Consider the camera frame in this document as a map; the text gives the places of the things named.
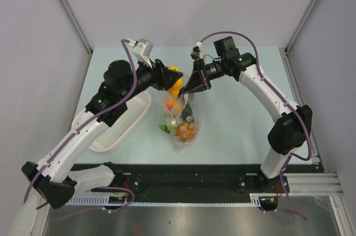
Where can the orange toy pineapple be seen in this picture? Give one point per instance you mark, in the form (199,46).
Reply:
(187,126)

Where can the clear zip top bag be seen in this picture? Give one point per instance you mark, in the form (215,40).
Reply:
(178,118)

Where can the white slotted cable duct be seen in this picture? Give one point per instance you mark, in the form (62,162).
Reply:
(115,201)

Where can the right aluminium frame post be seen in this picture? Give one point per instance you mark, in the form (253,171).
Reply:
(301,24)

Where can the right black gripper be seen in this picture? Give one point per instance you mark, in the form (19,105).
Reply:
(195,83)

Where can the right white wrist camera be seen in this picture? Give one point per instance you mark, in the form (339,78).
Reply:
(197,52)

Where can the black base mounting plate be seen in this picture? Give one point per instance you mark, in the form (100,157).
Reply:
(208,183)

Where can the toy peach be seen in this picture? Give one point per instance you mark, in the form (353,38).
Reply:
(174,105)

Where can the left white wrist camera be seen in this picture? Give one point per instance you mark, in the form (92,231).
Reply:
(141,50)

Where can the white perforated plastic basket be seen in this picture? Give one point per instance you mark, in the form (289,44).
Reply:
(137,109)

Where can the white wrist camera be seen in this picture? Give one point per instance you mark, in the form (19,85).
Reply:
(197,52)
(141,50)

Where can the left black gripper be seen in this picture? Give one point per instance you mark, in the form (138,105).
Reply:
(163,78)

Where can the toy orange mango slice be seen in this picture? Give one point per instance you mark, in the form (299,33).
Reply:
(175,89)

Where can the left aluminium frame post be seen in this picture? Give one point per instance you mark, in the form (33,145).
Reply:
(70,15)

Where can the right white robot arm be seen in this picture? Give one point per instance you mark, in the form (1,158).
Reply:
(290,135)

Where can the aluminium frame post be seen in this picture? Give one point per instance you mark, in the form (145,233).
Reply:
(301,24)
(70,15)

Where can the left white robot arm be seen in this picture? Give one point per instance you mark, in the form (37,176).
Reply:
(52,176)

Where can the green toy watermelon ball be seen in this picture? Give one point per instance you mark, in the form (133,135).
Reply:
(165,124)

